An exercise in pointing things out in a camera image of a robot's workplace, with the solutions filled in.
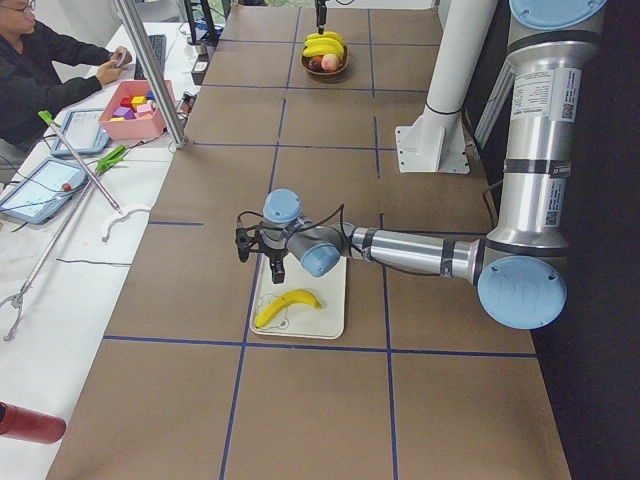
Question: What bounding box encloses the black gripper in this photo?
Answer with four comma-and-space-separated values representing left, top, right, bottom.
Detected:
262, 234, 288, 284
314, 0, 327, 33

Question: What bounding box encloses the yellow banana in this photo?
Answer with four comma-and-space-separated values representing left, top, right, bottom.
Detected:
302, 42, 345, 62
305, 30, 346, 47
254, 289, 322, 329

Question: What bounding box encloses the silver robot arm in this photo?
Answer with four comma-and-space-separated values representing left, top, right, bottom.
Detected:
255, 1, 605, 329

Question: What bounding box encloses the brown wicker basket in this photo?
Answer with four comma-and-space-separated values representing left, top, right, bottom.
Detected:
301, 42, 349, 77

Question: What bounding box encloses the white rectangular plate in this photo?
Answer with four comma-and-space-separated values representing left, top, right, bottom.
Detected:
249, 255, 347, 340

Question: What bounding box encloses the pale peach fruit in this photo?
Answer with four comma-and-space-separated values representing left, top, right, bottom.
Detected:
321, 54, 341, 72

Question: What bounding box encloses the dark red apple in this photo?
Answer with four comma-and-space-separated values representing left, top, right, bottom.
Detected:
308, 57, 323, 72

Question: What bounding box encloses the black keyboard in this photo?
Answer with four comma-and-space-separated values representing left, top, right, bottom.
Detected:
133, 33, 168, 81

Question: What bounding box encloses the green plastic clip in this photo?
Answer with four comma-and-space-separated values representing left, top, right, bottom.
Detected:
94, 145, 127, 175

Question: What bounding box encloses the pink plastic box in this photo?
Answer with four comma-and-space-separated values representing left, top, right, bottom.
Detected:
99, 80, 166, 140

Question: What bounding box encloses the blue teach pendant tablet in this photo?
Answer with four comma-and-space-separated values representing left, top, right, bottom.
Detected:
60, 109, 110, 155

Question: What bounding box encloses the long metal grabber tool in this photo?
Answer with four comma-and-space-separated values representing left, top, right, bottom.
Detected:
0, 109, 151, 344

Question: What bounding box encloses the seated person in black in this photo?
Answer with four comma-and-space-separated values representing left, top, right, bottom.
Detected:
1, 1, 132, 152

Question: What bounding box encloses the red bottle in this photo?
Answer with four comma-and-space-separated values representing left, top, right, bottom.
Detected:
1, 402, 66, 444

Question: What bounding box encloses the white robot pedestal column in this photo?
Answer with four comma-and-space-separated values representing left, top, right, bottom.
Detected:
395, 0, 498, 174

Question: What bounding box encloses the silver aluminium frame post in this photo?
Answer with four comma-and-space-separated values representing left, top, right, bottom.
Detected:
113, 0, 187, 149

